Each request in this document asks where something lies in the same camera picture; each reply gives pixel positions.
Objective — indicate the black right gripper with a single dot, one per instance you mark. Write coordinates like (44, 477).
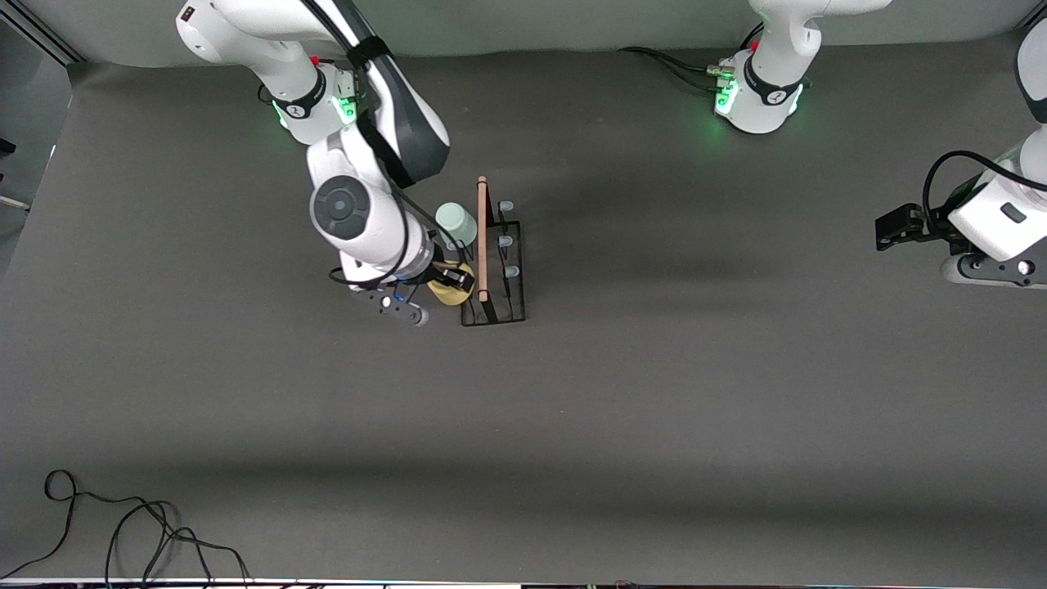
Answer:
(447, 276)

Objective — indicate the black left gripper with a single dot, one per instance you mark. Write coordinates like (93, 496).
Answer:
(934, 226)

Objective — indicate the yellow plastic cup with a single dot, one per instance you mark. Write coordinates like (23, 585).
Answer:
(448, 298)

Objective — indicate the pale green plastic cup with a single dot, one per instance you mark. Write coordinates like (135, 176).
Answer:
(456, 222)

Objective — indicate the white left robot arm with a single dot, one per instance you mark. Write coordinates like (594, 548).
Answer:
(773, 82)

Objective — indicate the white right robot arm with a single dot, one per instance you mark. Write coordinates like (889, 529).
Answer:
(352, 213)

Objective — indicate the grey table mat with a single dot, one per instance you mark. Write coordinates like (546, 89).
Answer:
(572, 450)

